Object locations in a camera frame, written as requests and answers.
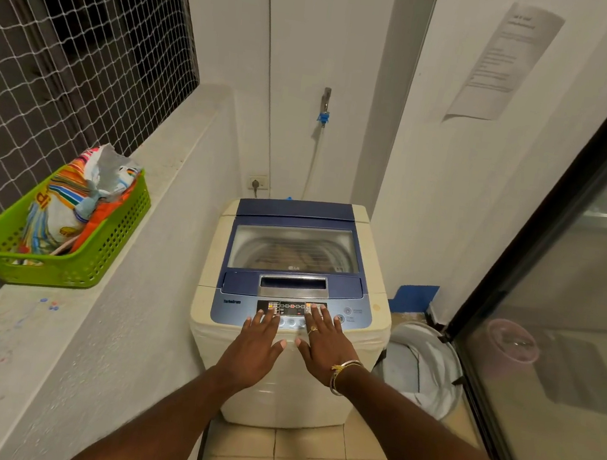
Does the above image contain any grey floor mat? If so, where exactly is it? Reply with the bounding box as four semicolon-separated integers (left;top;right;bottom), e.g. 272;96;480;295
530;327;607;419

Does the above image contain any person's right hand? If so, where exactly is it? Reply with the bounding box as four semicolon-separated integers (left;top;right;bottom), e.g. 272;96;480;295
289;301;369;392

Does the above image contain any blue cream washing machine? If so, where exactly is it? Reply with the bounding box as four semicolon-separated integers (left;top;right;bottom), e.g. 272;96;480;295
177;186;406;442

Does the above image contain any colourful striped clothes pile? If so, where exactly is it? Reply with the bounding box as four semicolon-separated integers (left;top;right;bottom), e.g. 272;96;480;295
18;134;146;271

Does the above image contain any gold bracelet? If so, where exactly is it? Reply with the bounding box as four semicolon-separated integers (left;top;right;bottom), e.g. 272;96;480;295
328;357;364;392

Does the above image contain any pink plastic basin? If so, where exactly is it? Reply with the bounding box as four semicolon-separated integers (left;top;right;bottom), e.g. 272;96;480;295
481;317;544;368

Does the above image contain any person's left forearm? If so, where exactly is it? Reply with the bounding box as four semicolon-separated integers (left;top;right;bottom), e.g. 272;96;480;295
63;351;243;460

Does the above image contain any person's right forearm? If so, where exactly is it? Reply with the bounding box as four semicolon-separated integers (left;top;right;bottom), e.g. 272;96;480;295
328;363;534;460

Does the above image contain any person's left hand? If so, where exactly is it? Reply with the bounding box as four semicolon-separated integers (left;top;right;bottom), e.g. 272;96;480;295
210;304;292;399

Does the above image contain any white round laundry hamper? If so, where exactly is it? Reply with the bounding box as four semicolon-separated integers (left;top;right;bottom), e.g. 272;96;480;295
369;318;473;424

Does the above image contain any white window safety net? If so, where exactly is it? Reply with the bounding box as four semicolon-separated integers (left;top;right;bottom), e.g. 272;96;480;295
0;0;210;382

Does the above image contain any black framed glass door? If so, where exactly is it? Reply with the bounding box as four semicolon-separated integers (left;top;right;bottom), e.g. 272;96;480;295
427;1;607;460

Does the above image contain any white inlet hose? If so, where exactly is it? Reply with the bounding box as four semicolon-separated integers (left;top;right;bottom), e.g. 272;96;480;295
300;126;325;203

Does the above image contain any white paper sheet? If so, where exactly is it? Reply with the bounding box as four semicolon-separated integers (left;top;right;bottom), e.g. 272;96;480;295
442;0;568;135

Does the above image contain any silver bangle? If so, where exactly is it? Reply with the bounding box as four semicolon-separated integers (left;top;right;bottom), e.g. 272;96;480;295
327;358;363;399

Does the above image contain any green plastic basket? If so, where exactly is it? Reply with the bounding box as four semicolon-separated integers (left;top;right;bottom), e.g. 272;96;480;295
0;152;156;300

